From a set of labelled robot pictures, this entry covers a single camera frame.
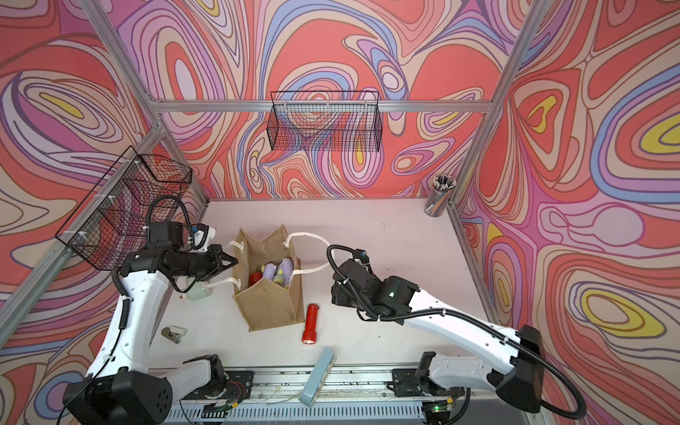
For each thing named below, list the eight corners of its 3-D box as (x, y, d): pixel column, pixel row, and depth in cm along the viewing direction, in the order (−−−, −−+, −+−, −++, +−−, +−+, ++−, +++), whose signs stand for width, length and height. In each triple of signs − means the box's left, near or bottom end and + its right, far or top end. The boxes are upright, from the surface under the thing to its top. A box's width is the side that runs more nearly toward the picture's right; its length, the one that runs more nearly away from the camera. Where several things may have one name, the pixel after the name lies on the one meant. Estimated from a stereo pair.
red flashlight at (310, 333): (302, 343, 82) (301, 341, 80) (306, 307, 90) (305, 304, 88) (316, 343, 82) (316, 341, 80) (319, 307, 90) (318, 304, 88)
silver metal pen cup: (425, 219, 117) (437, 187, 102) (422, 206, 122) (433, 174, 108) (444, 219, 117) (458, 187, 102) (439, 206, 122) (453, 174, 108)
